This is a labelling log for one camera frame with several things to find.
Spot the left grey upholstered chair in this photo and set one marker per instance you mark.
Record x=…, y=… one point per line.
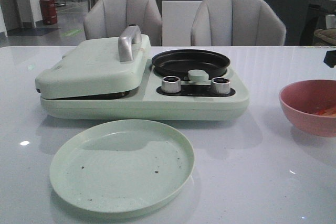
x=109, y=18

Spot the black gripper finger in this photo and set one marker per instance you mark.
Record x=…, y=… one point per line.
x=330, y=58

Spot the silver control knob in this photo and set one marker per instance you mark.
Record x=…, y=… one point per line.
x=171, y=84
x=220, y=86

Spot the pink plastic bowl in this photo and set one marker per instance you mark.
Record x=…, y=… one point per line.
x=301, y=100

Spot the black round frying pan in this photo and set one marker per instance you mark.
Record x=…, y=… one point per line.
x=179, y=62

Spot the red trash bin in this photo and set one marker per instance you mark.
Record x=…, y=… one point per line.
x=48, y=11

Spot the right silver control knob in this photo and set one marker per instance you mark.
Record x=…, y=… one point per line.
x=220, y=86

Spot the left silver control knob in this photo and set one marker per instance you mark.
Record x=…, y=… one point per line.
x=171, y=84

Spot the mint green breakfast maker lid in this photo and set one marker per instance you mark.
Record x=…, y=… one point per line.
x=97, y=67

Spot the grey upholstered chair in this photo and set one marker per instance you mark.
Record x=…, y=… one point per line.
x=237, y=23
x=109, y=18

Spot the orange shrimp piece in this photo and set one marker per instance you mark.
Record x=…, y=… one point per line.
x=330, y=111
x=322, y=112

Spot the mint green round plate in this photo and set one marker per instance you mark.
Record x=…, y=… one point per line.
x=123, y=168

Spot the white refrigerator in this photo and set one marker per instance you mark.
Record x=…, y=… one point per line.
x=178, y=16

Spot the right grey upholstered chair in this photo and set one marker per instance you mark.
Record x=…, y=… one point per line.
x=237, y=23

